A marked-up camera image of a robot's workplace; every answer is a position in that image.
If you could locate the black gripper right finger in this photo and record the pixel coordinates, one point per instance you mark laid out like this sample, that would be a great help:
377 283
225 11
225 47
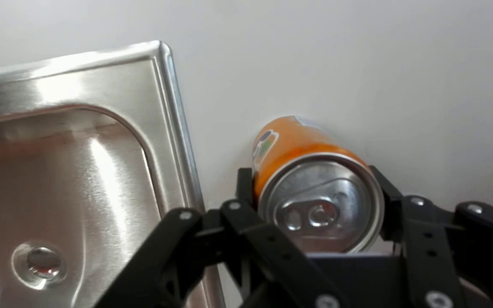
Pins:
457 250

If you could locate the stainless steel sink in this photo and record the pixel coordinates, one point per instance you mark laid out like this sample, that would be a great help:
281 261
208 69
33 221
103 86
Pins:
76 172

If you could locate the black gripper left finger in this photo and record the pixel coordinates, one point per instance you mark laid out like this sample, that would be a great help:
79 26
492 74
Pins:
269 245

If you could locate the orange soda can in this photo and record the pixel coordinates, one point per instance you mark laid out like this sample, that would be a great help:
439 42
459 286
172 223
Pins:
315 199

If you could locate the round sink drain strainer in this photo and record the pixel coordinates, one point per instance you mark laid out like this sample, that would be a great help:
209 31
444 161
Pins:
40 266

